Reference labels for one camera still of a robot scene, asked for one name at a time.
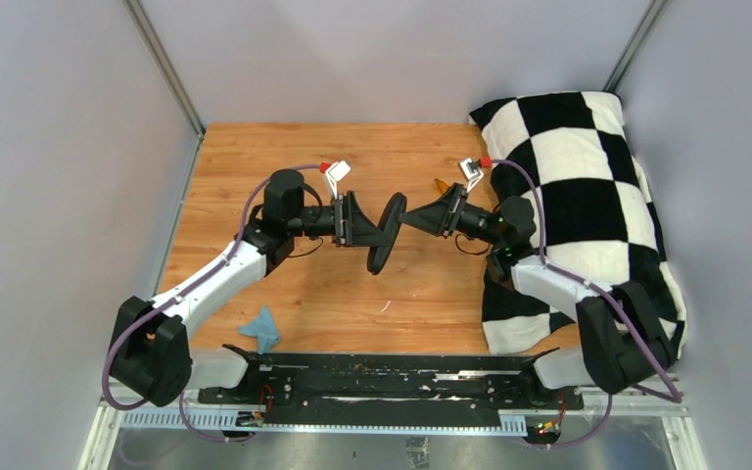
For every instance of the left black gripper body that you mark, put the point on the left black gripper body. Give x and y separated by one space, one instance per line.
331 221

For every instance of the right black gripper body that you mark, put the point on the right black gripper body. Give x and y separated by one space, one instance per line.
465 218

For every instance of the black glasses case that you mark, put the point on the black glasses case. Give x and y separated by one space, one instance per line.
389 226

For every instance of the light blue cleaning cloth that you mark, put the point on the light blue cleaning cloth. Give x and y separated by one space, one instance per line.
263 329

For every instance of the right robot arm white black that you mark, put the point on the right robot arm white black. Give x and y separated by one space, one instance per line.
622 341

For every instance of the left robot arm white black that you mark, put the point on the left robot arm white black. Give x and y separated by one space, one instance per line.
150 359

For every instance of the orange sunglasses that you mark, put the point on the orange sunglasses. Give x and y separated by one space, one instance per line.
441 186

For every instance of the black white checkered blanket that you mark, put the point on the black white checkered blanket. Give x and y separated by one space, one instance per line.
567 152

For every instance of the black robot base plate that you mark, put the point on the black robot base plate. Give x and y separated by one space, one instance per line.
382 389

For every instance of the aluminium rail frame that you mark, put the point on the aluminium rail frame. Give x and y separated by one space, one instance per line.
631 430

